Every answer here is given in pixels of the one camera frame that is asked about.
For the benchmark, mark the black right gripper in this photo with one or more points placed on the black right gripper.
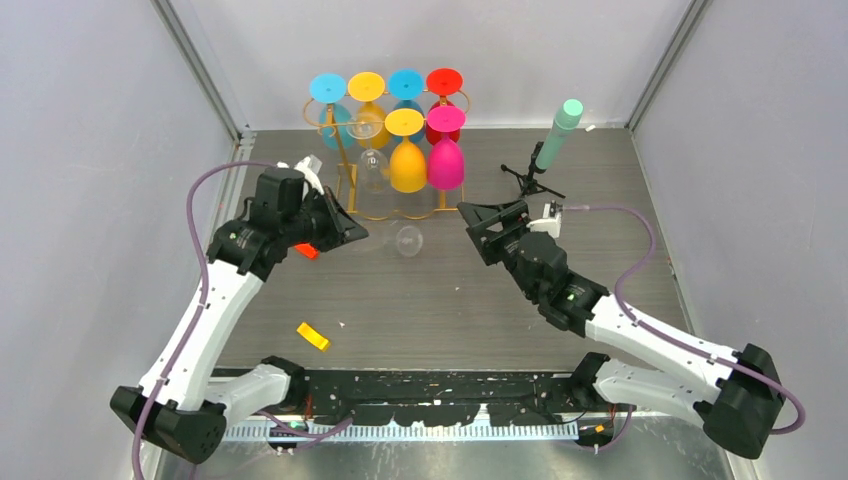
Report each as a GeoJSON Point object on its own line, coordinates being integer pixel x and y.
{"type": "Point", "coordinates": [513, 215]}

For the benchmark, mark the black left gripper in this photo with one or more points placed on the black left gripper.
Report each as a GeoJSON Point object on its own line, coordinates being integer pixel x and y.
{"type": "Point", "coordinates": [342, 228]}

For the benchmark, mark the clear wine glass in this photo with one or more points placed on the clear wine glass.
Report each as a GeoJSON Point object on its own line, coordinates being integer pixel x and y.
{"type": "Point", "coordinates": [371, 156]}
{"type": "Point", "coordinates": [394, 240]}

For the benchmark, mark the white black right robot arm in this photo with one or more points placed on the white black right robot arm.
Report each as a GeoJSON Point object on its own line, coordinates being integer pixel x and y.
{"type": "Point", "coordinates": [734, 396]}

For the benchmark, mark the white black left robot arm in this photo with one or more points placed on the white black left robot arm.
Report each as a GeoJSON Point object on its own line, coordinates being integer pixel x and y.
{"type": "Point", "coordinates": [173, 406]}

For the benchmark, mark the pink wine glass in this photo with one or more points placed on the pink wine glass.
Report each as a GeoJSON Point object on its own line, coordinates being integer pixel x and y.
{"type": "Point", "coordinates": [446, 167]}

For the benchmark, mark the yellow wine glass front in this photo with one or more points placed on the yellow wine glass front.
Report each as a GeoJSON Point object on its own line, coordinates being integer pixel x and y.
{"type": "Point", "coordinates": [407, 164]}

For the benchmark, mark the yellow wine glass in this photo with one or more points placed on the yellow wine glass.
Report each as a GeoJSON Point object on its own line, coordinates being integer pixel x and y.
{"type": "Point", "coordinates": [407, 164]}
{"type": "Point", "coordinates": [366, 88]}

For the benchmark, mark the yellow wine glass back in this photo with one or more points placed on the yellow wine glass back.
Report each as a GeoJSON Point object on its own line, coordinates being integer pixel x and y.
{"type": "Point", "coordinates": [366, 88]}

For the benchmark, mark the blue wine glass left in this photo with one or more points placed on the blue wine glass left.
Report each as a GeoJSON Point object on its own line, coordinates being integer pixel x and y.
{"type": "Point", "coordinates": [329, 89]}

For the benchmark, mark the blue wine glass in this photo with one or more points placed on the blue wine glass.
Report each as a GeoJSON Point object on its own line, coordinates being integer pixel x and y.
{"type": "Point", "coordinates": [329, 89]}
{"type": "Point", "coordinates": [406, 85]}

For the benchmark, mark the red wine glass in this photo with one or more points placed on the red wine glass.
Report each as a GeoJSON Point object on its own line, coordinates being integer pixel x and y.
{"type": "Point", "coordinates": [442, 82]}

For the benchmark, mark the blue wine glass right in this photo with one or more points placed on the blue wine glass right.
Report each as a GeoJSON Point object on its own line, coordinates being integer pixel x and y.
{"type": "Point", "coordinates": [406, 85]}

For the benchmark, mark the orange red block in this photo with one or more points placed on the orange red block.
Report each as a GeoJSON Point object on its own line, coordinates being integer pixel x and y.
{"type": "Point", "coordinates": [307, 250]}

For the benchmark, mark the small black tripod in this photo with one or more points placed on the small black tripod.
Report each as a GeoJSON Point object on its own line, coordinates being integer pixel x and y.
{"type": "Point", "coordinates": [528, 183]}

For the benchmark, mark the yellow block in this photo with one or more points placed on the yellow block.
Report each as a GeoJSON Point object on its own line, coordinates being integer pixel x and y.
{"type": "Point", "coordinates": [313, 337]}

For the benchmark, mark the mint green bottle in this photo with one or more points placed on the mint green bottle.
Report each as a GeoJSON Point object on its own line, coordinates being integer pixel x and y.
{"type": "Point", "coordinates": [566, 120]}

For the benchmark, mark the gold wire glass rack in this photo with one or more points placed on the gold wire glass rack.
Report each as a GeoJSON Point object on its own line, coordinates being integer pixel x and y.
{"type": "Point", "coordinates": [348, 183]}

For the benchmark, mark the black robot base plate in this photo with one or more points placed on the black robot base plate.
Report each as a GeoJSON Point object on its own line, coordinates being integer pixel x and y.
{"type": "Point", "coordinates": [441, 398]}

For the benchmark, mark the aluminium frame rail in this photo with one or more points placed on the aluminium frame rail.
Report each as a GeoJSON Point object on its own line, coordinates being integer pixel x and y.
{"type": "Point", "coordinates": [289, 429]}

